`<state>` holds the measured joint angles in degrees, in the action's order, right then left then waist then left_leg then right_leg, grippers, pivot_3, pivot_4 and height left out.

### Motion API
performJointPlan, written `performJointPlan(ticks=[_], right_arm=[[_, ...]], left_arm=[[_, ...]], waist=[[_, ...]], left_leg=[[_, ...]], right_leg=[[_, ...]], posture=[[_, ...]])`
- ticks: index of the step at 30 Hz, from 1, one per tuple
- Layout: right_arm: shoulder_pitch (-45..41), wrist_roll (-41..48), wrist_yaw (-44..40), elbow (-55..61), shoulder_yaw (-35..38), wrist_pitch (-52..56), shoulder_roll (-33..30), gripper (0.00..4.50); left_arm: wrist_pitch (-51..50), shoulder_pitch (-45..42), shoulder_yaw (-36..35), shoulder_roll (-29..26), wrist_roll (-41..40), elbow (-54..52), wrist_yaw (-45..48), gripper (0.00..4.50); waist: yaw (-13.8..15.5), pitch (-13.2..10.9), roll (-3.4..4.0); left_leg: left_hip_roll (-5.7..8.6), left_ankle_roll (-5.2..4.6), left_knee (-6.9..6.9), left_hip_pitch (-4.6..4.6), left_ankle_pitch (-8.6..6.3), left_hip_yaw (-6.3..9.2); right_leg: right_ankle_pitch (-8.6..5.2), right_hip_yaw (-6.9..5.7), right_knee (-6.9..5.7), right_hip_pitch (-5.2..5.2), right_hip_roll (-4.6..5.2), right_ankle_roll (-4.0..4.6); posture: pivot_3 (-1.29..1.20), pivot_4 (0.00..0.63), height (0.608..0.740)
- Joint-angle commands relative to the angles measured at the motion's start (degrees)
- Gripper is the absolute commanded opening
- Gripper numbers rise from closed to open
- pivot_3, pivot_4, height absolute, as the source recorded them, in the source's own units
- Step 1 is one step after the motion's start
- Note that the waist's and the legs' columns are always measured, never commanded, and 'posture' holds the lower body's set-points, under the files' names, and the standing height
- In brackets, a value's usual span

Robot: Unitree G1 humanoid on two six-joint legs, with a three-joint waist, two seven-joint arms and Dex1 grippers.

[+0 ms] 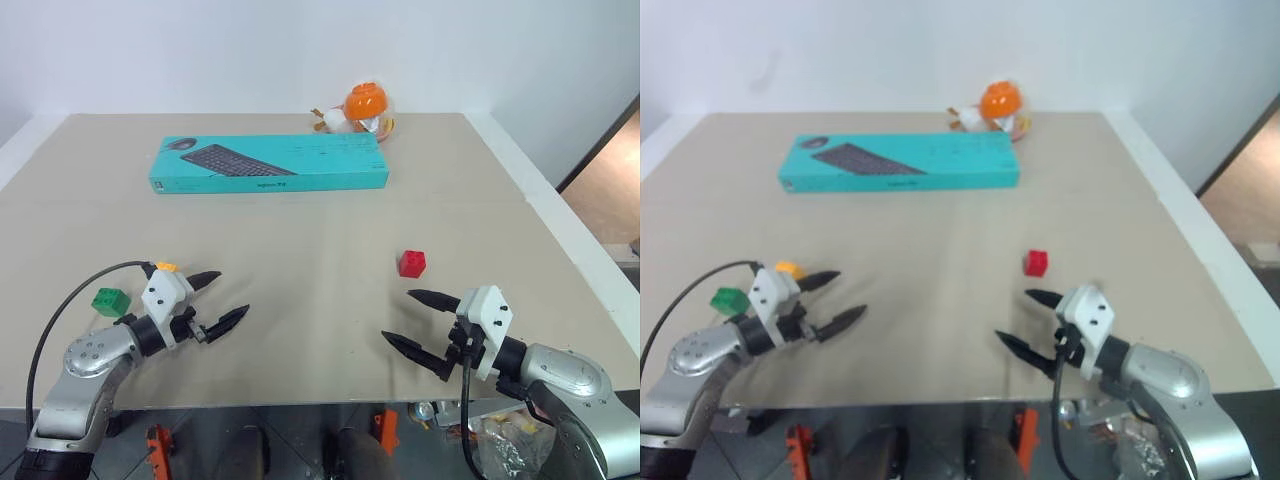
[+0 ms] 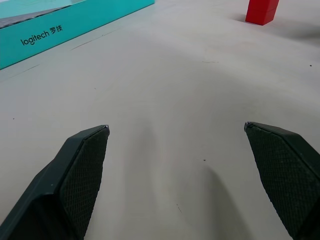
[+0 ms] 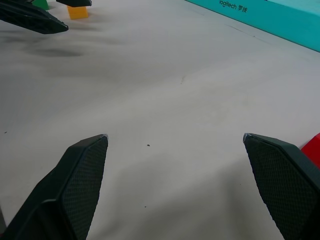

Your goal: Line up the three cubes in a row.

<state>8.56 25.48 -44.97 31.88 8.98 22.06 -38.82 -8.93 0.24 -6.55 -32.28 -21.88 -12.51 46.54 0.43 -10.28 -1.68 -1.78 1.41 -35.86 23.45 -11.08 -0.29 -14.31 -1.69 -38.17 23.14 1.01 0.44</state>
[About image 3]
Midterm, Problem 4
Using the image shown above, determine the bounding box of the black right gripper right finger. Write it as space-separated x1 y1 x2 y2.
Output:
242 132 320 240

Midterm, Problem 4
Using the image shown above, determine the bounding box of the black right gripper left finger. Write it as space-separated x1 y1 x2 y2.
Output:
0 133 109 240

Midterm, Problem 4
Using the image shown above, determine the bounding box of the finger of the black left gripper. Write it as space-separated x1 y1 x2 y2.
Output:
0 0 69 36
56 0 93 7

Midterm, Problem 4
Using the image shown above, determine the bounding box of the yellow block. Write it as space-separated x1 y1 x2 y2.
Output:
66 5 89 20

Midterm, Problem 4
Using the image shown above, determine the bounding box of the green block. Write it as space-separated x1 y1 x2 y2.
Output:
32 0 50 11

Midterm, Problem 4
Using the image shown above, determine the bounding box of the red block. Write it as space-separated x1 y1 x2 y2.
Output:
300 132 320 165

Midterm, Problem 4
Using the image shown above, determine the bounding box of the teal logitech box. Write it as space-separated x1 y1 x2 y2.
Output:
184 0 320 53

